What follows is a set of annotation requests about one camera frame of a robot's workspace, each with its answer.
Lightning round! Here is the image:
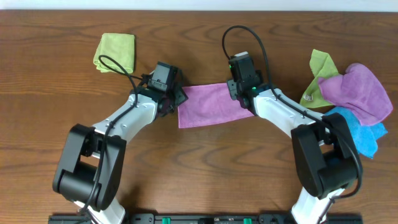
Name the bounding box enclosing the folded green cloth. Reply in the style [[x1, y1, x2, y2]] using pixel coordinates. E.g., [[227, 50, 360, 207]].
[[93, 33, 136, 73]]

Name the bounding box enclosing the right black cable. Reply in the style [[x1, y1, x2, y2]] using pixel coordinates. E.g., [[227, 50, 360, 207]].
[[221, 25, 364, 200]]

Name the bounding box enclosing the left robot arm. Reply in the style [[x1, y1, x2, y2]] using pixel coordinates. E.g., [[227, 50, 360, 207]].
[[52, 69, 187, 223]]

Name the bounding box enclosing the crumpled green cloth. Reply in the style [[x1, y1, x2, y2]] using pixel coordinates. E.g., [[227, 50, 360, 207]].
[[300, 49, 339, 108]]

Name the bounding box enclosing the crumpled purple cloth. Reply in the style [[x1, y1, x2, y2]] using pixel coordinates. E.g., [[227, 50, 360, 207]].
[[318, 63, 393, 126]]

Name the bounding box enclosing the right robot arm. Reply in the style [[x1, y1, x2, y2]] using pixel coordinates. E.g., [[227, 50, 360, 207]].
[[227, 68, 363, 223]]

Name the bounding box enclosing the blue cloth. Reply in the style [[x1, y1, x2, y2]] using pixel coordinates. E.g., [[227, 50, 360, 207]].
[[325, 106, 388, 159]]

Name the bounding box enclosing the purple cloth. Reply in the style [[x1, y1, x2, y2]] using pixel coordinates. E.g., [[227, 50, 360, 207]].
[[318, 63, 393, 126], [178, 83, 253, 129]]

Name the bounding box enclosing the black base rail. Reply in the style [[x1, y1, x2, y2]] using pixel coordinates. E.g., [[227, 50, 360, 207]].
[[48, 213, 364, 224]]

